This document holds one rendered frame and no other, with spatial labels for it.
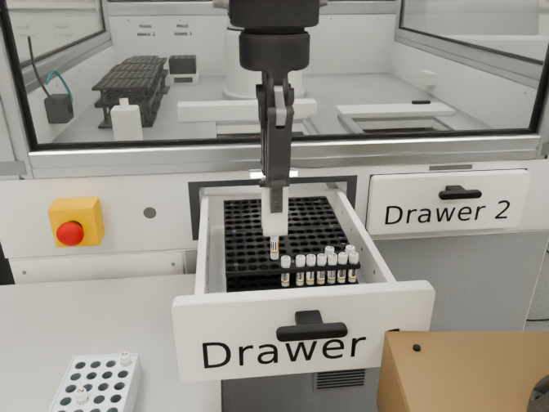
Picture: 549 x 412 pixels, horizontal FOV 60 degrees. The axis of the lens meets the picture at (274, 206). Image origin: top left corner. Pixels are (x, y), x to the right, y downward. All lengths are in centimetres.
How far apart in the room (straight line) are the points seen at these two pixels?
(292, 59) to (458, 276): 65
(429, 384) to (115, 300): 52
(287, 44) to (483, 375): 39
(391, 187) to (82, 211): 52
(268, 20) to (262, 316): 30
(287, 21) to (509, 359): 42
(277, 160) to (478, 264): 61
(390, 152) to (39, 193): 59
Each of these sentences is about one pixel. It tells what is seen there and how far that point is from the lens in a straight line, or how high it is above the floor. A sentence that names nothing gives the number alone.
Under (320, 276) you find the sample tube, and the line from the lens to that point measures 63.
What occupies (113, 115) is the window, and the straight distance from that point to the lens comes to 81.
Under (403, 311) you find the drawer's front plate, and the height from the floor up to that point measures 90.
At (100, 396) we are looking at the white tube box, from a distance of 64.
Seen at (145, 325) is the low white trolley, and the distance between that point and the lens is 77.
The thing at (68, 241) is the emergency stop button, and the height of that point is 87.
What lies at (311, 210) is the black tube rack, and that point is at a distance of 77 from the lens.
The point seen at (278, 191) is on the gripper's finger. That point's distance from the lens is 55.
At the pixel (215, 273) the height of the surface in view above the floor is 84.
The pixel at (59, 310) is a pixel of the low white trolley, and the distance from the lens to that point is 85.
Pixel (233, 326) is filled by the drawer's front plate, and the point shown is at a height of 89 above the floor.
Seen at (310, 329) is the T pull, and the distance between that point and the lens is 50.
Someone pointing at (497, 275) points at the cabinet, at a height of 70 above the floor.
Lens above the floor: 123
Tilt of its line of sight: 25 degrees down
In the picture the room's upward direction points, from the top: straight up
